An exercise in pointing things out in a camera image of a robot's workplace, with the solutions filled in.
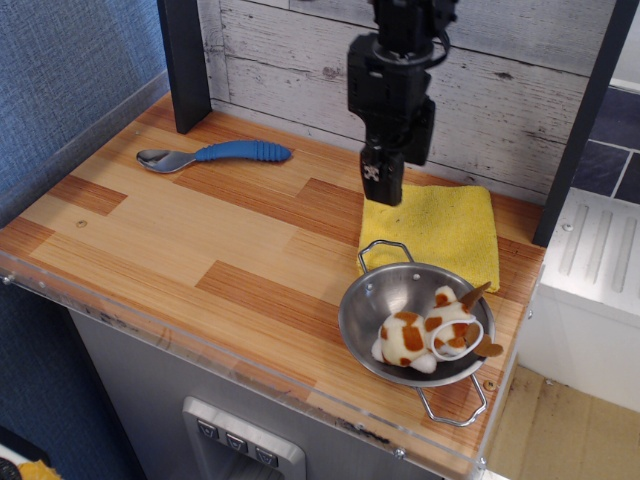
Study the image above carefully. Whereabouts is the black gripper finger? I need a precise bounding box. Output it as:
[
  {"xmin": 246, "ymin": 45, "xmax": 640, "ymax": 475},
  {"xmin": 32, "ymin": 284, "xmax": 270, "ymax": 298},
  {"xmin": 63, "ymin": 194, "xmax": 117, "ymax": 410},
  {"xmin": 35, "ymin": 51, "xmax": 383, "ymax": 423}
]
[
  {"xmin": 401, "ymin": 97, "xmax": 436, "ymax": 166},
  {"xmin": 360, "ymin": 145, "xmax": 404, "ymax": 206}
]

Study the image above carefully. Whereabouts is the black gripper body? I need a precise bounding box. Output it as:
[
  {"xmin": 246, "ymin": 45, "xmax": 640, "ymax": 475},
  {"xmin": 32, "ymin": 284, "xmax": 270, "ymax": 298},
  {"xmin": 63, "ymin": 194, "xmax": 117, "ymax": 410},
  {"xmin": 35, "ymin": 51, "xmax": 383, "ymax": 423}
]
[{"xmin": 347, "ymin": 33, "xmax": 431, "ymax": 150}]

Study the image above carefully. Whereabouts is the yellow towel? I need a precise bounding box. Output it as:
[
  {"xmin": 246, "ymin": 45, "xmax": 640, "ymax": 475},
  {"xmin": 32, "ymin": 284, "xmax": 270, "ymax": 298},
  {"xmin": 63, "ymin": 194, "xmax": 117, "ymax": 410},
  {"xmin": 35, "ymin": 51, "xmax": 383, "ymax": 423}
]
[{"xmin": 359, "ymin": 185, "xmax": 500, "ymax": 293}]

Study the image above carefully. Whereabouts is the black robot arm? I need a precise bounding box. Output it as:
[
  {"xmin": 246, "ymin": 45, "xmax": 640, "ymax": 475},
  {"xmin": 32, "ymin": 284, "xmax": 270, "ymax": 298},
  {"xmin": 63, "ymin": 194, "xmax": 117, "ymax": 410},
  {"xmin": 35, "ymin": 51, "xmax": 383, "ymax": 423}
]
[{"xmin": 347, "ymin": 1, "xmax": 457, "ymax": 206}]

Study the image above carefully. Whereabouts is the white brown plush toy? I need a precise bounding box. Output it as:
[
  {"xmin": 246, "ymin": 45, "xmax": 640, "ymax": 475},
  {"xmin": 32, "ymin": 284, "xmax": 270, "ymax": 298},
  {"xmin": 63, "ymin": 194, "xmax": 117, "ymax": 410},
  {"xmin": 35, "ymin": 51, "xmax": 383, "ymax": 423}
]
[{"xmin": 371, "ymin": 282, "xmax": 503, "ymax": 374}]

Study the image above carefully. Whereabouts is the white ribbed sink unit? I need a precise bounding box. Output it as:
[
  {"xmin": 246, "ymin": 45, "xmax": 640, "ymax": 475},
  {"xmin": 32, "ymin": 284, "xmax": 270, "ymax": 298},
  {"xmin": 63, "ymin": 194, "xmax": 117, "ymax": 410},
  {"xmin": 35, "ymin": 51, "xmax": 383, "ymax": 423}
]
[{"xmin": 518, "ymin": 189, "xmax": 639, "ymax": 410}]

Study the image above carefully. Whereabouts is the clear acrylic table edge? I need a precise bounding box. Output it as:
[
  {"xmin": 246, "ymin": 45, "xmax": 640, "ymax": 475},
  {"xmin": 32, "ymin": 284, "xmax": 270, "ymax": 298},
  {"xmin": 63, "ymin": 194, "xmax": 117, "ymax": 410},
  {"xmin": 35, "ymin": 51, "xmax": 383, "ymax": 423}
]
[{"xmin": 1, "ymin": 254, "xmax": 488, "ymax": 479}]

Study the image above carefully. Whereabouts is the grey dispenser button panel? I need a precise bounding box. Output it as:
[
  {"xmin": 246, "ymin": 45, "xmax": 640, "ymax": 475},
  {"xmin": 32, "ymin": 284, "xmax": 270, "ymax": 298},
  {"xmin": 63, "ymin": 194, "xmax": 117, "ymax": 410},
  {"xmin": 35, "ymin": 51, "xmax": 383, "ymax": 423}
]
[{"xmin": 182, "ymin": 396, "xmax": 307, "ymax": 479}]

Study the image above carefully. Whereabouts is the yellow object bottom corner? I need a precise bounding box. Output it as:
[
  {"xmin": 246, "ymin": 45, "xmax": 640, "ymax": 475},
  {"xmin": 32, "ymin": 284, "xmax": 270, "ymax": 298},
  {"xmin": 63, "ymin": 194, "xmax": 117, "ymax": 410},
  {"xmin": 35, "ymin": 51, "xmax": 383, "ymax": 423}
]
[{"xmin": 17, "ymin": 461, "xmax": 62, "ymax": 480}]

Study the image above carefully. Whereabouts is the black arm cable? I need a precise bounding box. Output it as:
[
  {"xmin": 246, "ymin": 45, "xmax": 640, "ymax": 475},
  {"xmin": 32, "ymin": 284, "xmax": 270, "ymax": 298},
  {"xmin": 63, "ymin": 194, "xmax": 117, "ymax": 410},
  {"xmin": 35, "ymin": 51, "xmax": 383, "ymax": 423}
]
[{"xmin": 427, "ymin": 27, "xmax": 453, "ymax": 69}]

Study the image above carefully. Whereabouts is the steel bowl with handles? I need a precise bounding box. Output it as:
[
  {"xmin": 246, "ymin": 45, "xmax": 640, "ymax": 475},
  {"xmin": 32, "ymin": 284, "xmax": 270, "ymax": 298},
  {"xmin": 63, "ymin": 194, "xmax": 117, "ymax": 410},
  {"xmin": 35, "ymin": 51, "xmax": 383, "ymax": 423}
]
[{"xmin": 338, "ymin": 256, "xmax": 496, "ymax": 427}]

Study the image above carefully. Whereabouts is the dark right frame post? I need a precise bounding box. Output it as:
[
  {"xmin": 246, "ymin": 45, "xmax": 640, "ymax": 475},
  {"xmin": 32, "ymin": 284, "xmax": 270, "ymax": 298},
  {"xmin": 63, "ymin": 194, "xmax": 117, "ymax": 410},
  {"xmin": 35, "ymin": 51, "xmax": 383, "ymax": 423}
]
[{"xmin": 532, "ymin": 0, "xmax": 639, "ymax": 247}]

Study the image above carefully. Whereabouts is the dark frame post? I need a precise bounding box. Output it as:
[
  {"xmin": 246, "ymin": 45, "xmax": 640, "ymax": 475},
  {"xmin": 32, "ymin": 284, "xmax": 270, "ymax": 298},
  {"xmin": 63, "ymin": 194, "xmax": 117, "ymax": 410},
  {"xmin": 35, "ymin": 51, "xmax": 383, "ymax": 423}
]
[
  {"xmin": 532, "ymin": 0, "xmax": 639, "ymax": 247},
  {"xmin": 157, "ymin": 0, "xmax": 211, "ymax": 134}
]

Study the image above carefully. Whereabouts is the dark left frame post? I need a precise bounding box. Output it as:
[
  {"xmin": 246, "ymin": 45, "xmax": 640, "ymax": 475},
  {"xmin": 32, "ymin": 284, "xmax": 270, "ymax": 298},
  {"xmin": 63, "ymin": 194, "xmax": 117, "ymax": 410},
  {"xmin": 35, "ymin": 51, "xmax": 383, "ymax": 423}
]
[{"xmin": 157, "ymin": 0, "xmax": 211, "ymax": 134}]

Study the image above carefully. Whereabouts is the blue handled metal spoon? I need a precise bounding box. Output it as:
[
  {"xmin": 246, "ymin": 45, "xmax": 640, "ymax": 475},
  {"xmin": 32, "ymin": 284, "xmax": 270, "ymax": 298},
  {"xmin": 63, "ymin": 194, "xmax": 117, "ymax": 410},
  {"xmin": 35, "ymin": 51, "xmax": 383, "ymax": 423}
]
[{"xmin": 136, "ymin": 140, "xmax": 292, "ymax": 174}]

